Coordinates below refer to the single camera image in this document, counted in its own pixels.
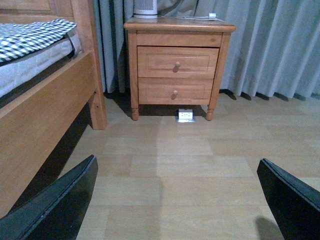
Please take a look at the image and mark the wooden nightstand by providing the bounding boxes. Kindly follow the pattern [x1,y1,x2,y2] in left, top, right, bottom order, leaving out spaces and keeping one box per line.
[123,17,236,121]

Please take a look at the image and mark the wooden bed frame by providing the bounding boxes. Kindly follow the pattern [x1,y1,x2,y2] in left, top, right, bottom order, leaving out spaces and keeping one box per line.
[0,0,107,216]

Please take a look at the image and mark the floor power socket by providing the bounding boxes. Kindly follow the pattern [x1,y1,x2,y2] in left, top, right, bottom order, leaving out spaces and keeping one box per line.
[175,108,196,123]

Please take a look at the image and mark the grey curtain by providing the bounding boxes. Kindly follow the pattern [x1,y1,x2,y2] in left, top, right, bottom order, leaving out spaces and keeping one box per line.
[93,0,320,99]

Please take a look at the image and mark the grey mattress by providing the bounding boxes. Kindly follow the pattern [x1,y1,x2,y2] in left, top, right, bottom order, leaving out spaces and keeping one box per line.
[0,28,82,97]

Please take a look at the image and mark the nightstand drawer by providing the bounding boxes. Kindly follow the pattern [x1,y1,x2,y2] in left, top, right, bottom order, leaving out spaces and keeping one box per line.
[138,77,213,105]
[137,46,219,79]

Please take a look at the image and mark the checkered blanket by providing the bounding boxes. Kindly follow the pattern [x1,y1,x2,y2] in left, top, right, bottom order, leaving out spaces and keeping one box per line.
[0,18,77,64]

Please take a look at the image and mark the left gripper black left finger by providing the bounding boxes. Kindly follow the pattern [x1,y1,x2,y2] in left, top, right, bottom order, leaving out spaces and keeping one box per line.
[0,155,98,240]

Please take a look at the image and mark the lower nightstand drawer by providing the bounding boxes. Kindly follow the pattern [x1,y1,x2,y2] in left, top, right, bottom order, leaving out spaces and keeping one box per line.
[138,77,213,105]

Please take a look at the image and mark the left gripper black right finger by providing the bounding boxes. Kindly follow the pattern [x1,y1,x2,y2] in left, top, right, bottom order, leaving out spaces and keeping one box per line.
[256,158,320,240]

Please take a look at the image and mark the upper nightstand drawer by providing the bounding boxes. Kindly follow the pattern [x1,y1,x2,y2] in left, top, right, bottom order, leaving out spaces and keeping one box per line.
[137,46,219,79]

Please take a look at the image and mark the white cylindrical appliance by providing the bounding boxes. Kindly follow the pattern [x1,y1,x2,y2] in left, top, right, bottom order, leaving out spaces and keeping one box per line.
[133,0,158,19]

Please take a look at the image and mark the white charger with cable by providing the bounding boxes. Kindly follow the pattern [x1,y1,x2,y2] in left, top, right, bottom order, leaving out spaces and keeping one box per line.
[176,12,223,21]

